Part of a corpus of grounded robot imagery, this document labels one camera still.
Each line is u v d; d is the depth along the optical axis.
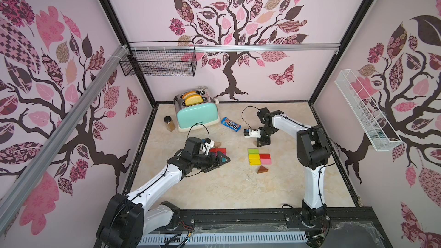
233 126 1.06
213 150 0.77
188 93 0.98
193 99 0.95
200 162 0.69
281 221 0.75
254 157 0.92
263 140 0.87
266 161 0.90
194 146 0.64
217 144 0.97
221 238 0.70
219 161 0.70
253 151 0.96
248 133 0.88
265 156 0.93
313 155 0.55
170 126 1.03
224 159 0.73
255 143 0.94
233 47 0.92
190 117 0.96
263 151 0.94
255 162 0.90
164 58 0.85
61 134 0.53
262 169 0.88
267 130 0.84
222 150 0.95
